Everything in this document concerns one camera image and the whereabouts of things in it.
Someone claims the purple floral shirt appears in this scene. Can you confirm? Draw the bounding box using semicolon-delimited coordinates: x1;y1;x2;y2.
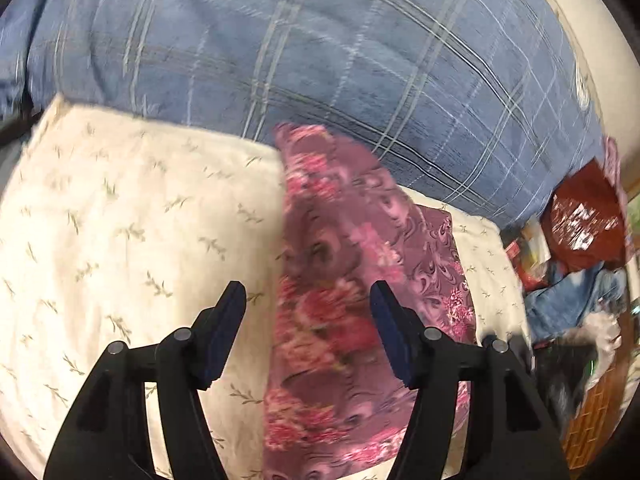
264;124;475;479

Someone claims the blue denim garment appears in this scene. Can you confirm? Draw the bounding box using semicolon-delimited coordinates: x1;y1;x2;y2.
524;262;627;342

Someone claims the clutter of small packages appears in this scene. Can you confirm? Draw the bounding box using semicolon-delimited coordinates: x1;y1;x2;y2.
506;217;551;292

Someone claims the dark red plastic bag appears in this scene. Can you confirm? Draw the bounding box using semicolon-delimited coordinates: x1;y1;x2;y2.
540;159;626;272

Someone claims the blue plaid quilt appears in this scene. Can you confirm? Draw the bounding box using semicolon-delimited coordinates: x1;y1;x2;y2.
1;0;604;228

